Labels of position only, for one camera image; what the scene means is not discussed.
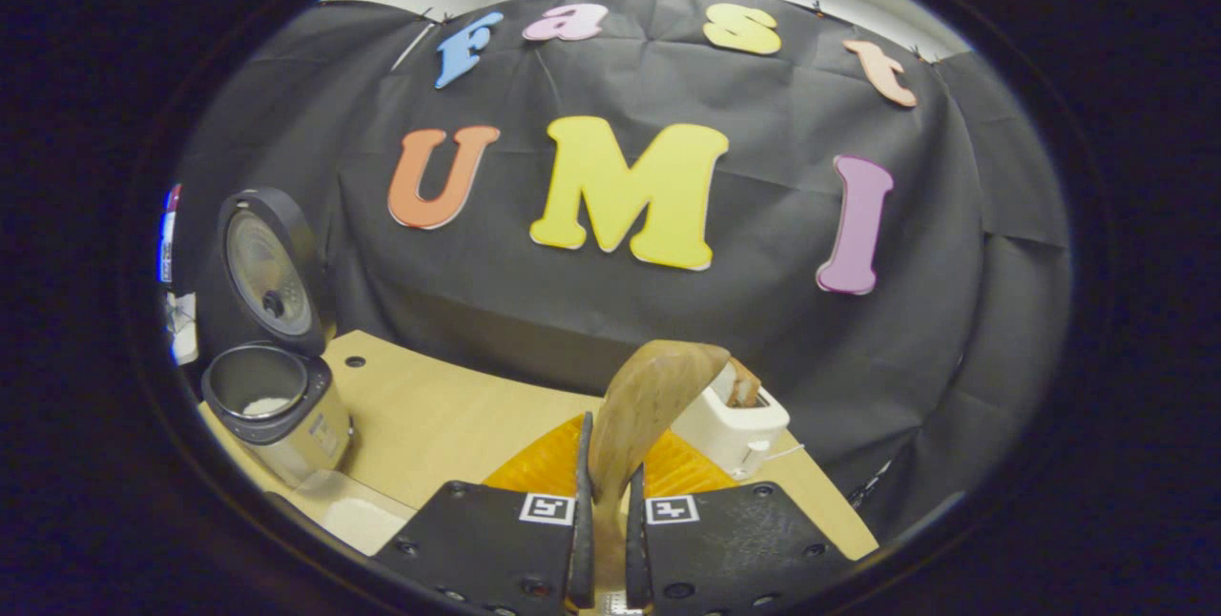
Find brown toast slice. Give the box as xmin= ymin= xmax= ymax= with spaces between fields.
xmin=727 ymin=359 xmax=762 ymax=408

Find computer monitor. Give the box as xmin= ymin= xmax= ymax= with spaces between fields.
xmin=157 ymin=182 xmax=182 ymax=283

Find white side table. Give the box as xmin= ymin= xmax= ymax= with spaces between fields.
xmin=167 ymin=292 xmax=199 ymax=367

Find black and silver rice cooker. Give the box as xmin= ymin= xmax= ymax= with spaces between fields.
xmin=200 ymin=187 xmax=354 ymax=488

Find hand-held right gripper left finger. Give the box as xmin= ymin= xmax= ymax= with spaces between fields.
xmin=372 ymin=411 xmax=597 ymax=615

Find white toaster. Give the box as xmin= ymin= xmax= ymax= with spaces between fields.
xmin=671 ymin=363 xmax=791 ymax=482

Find wooden spoon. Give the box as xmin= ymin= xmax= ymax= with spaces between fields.
xmin=587 ymin=339 xmax=731 ymax=598

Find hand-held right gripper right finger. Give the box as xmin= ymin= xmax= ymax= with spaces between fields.
xmin=625 ymin=430 xmax=855 ymax=615

